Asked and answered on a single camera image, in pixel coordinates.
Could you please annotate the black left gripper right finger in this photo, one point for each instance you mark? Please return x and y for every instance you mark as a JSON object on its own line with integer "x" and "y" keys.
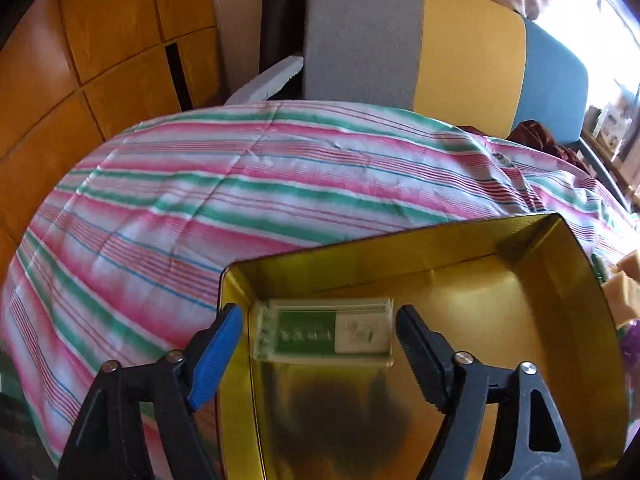
{"x": 429, "y": 356}

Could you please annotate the dark red cloth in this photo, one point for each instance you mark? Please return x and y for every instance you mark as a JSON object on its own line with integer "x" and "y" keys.
{"x": 535, "y": 135}

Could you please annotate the grey yellow blue chair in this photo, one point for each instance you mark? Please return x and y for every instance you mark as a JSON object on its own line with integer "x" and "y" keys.
{"x": 465, "y": 62}

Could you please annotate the yellow sponge block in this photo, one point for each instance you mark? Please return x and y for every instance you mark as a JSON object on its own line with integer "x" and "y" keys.
{"x": 621, "y": 290}

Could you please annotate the pink green striped tablecloth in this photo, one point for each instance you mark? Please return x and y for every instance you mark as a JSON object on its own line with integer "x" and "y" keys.
{"x": 122, "y": 259}

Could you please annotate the green and white small box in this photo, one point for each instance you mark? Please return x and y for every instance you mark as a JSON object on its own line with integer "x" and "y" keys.
{"x": 325, "y": 332}

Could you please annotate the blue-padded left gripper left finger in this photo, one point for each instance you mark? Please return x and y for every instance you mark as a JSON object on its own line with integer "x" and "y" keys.
{"x": 209, "y": 353}

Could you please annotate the orange wooden wardrobe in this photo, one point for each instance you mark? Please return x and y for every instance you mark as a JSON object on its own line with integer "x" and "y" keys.
{"x": 74, "y": 73}

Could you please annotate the wooden side shelf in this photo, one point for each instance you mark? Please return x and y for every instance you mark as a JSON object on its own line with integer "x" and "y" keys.
{"x": 612, "y": 132}

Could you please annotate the gold metal tin box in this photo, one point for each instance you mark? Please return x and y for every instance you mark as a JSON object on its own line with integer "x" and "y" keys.
{"x": 507, "y": 290}

